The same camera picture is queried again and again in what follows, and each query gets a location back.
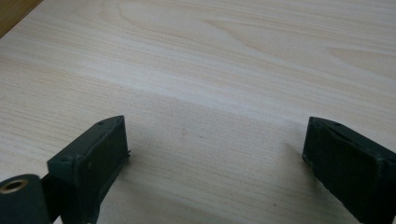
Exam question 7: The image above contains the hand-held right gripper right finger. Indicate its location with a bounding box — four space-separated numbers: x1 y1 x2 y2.
302 116 396 224

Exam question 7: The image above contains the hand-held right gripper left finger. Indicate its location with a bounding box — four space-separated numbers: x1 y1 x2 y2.
46 115 132 224

